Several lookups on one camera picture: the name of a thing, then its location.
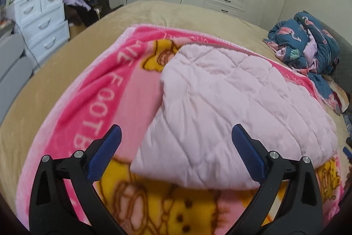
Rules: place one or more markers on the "grey chair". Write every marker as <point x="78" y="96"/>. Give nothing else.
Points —
<point x="12" y="67"/>

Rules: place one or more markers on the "pink quilted jacket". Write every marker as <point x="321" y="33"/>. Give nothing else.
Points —
<point x="220" y="113"/>

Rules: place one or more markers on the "dark clothes pile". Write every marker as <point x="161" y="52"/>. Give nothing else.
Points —
<point x="95" y="3"/>

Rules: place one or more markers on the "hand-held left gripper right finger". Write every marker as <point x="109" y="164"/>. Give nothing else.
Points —
<point x="250" y="152"/>

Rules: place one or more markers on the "pink cartoon printed blanket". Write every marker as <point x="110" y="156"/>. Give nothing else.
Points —
<point x="90" y="91"/>

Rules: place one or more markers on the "dark grey padded headboard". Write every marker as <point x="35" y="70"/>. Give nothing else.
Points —
<point x="342" y="50"/>

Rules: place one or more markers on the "beige bed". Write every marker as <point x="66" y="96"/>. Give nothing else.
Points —
<point x="82" y="39"/>

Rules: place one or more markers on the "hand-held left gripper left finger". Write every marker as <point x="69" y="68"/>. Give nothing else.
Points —
<point x="104" y="152"/>

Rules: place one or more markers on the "white plastic drawer unit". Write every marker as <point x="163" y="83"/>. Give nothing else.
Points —
<point x="41" y="23"/>

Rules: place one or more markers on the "blue flamingo print quilt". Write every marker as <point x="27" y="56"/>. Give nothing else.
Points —
<point x="299" y="42"/>

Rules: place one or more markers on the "purple cloth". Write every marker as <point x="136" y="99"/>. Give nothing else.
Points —
<point x="74" y="0"/>

